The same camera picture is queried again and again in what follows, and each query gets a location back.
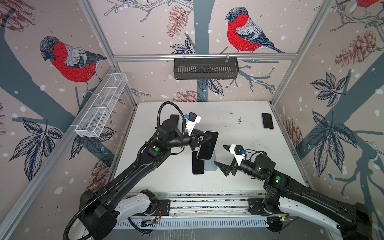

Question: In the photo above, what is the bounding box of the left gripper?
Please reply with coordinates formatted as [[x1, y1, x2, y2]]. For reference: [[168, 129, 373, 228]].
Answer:
[[167, 128, 211, 151]]

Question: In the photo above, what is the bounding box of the black phone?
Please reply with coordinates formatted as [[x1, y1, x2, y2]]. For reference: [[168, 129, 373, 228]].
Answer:
[[262, 113, 274, 130], [170, 115, 180, 124], [197, 131, 219, 160]]

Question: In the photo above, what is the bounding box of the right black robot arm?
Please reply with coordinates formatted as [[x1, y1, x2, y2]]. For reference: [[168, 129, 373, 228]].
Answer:
[[215, 145, 372, 240]]

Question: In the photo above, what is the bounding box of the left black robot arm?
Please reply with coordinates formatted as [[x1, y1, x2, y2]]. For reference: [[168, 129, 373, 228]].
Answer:
[[63, 119, 212, 240]]

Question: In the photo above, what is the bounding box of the black hanging basket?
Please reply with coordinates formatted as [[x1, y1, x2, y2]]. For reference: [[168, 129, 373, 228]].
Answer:
[[174, 58, 239, 80]]

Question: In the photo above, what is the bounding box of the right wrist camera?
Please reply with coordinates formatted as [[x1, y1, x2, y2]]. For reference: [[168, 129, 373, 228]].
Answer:
[[230, 144, 247, 166]]

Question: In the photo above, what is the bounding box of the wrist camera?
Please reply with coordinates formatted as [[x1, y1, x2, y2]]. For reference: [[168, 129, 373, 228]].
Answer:
[[185, 112, 201, 136], [230, 144, 247, 166]]

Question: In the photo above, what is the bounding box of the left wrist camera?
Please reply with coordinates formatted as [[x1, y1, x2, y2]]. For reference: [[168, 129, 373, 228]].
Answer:
[[185, 112, 201, 136]]

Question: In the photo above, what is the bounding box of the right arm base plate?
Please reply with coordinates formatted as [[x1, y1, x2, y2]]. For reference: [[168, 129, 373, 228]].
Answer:
[[248, 199, 275, 216]]

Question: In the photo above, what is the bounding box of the aluminium mounting rail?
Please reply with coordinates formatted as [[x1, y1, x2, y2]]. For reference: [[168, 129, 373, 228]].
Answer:
[[85, 191, 328, 220]]

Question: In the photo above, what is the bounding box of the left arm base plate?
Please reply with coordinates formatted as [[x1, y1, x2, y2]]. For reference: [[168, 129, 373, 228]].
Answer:
[[141, 200, 171, 217]]

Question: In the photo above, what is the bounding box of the white wire mesh basket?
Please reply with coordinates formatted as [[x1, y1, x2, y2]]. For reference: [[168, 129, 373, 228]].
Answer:
[[75, 73, 128, 138]]

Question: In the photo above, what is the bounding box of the black corrugated cable hose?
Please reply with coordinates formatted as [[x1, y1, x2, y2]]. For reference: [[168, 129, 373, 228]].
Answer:
[[62, 101, 185, 240]]

